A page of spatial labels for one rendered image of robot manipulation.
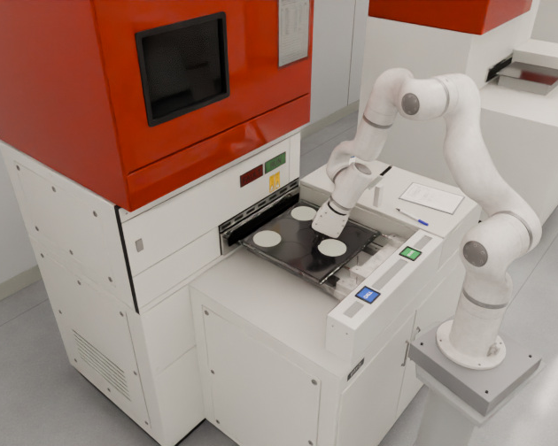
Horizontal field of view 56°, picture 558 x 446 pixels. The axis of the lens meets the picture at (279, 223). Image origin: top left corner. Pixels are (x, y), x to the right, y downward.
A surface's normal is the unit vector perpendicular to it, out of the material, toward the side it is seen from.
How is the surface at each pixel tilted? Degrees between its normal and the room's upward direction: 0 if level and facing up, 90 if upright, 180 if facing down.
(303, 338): 0
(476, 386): 3
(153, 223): 90
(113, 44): 90
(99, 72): 90
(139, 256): 90
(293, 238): 0
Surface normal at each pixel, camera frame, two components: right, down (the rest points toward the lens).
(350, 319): 0.00, -0.83
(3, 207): 0.77, 0.36
